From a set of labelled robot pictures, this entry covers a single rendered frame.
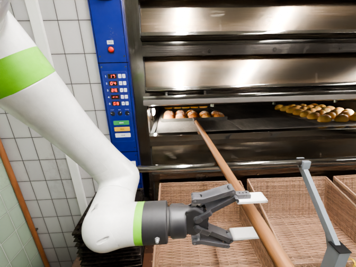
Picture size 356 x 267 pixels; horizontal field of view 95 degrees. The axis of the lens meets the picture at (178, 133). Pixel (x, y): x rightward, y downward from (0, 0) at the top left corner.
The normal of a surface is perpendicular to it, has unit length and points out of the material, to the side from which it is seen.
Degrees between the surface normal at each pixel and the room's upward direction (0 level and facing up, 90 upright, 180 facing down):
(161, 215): 34
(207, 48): 90
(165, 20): 70
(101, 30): 90
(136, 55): 90
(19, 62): 88
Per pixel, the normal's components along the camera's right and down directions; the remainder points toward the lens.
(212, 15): 0.04, -0.04
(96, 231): -0.08, -0.27
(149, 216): 0.00, -0.62
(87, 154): 0.40, 0.45
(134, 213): -0.01, -0.81
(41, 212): 0.04, 0.31
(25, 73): 0.80, 0.18
